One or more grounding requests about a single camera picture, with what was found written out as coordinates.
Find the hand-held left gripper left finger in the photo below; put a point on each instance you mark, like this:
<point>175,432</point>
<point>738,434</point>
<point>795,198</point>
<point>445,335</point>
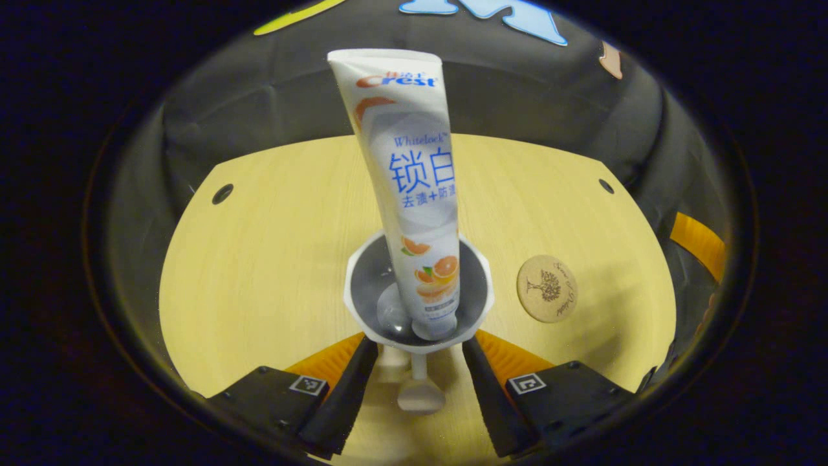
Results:
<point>346,395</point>

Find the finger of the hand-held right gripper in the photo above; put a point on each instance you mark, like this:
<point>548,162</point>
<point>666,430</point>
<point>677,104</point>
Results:
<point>702,249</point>

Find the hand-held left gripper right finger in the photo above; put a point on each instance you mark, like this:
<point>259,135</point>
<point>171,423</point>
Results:
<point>491,395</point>

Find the round wooden coaster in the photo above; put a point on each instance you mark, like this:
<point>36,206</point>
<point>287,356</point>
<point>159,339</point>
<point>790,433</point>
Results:
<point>547,288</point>

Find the white toothpaste tube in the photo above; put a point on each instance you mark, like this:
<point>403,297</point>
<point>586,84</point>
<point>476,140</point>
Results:
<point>407,162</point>

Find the wooden desktop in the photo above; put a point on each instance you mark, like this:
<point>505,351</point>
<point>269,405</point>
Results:
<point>259,259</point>

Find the black backdrop cloth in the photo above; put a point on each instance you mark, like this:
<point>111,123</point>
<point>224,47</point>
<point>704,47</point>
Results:
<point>517,90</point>

